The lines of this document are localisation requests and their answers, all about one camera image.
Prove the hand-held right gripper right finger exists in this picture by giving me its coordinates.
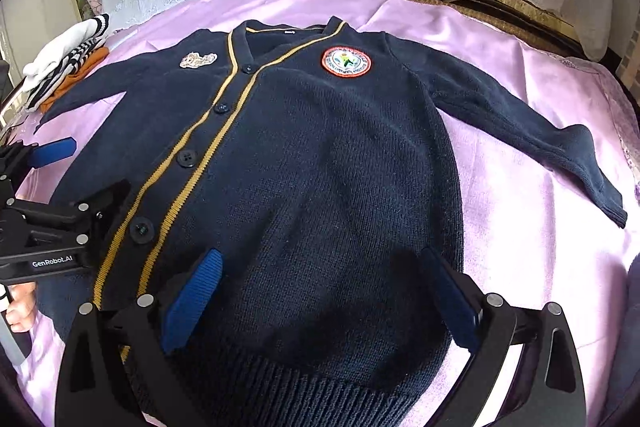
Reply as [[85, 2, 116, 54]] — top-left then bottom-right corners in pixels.
[[422, 246, 587, 427]]

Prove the person's left hand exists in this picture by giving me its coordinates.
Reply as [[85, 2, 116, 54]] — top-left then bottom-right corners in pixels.
[[7, 282, 38, 334]]

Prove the brown woven mat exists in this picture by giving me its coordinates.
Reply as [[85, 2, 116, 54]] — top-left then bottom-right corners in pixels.
[[440, 0, 591, 58]]

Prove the lilac floral cloth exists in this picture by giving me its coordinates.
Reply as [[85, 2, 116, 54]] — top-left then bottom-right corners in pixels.
[[560, 54, 640, 208]]

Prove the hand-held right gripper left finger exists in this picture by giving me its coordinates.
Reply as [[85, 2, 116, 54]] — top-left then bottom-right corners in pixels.
[[52, 248, 224, 427]]

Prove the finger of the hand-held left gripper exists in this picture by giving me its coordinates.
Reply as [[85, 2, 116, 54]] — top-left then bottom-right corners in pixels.
[[0, 138, 77, 180], [12, 179, 132, 254]]

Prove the black white striped garment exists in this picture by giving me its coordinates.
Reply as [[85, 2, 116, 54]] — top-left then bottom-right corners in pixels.
[[20, 52, 83, 112]]

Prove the navy knit cardigan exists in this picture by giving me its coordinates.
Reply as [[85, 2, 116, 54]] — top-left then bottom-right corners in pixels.
[[37, 19, 628, 418]]

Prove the pink bedsheet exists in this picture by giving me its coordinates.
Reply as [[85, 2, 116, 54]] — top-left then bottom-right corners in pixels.
[[0, 0, 640, 427]]

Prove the orange garment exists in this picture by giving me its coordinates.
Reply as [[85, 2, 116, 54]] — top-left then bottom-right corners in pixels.
[[40, 47, 110, 112]]

